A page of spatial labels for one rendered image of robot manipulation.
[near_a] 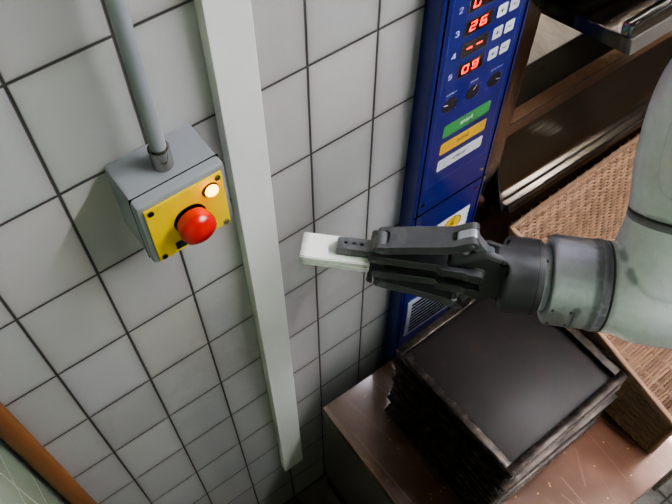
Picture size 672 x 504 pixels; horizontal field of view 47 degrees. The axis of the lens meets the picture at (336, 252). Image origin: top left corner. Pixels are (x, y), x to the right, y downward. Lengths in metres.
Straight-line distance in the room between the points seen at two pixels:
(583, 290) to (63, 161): 0.50
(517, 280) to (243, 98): 0.33
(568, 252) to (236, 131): 0.37
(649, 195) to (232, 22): 0.41
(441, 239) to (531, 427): 0.68
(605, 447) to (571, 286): 0.98
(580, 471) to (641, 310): 0.94
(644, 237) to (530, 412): 0.66
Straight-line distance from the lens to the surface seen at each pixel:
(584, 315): 0.76
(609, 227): 1.90
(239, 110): 0.84
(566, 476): 1.67
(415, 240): 0.74
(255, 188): 0.94
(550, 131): 1.50
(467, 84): 1.09
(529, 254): 0.75
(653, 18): 1.12
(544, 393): 1.39
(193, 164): 0.79
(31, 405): 1.09
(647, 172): 0.75
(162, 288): 1.02
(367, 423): 1.64
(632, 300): 0.76
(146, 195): 0.78
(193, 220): 0.79
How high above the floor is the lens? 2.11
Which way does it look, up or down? 57 degrees down
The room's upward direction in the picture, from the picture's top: straight up
